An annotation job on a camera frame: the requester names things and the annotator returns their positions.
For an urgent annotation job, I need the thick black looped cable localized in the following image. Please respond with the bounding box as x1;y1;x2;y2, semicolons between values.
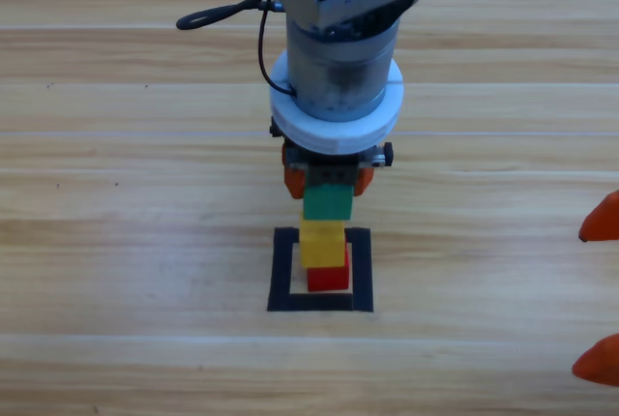
175;0;286;32

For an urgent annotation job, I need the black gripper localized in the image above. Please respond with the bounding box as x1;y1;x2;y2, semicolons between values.
269;118;394;200

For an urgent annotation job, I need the thin black wire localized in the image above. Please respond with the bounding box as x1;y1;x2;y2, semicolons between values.
257;2;297;97

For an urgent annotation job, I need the yellow wooden cube block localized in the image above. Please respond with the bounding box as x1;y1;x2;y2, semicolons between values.
298;212;347;268

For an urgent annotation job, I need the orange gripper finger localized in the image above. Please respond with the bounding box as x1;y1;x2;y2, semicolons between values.
578;190;619;244
572;333;619;387

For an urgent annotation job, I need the red wooden cube block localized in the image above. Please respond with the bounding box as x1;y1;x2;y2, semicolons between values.
307;241;351;292

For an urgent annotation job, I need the black tape square outline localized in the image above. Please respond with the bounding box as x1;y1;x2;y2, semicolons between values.
266;226;375;313

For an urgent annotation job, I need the green wooden cube block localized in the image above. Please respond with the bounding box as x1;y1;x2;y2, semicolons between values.
302;183;354;222

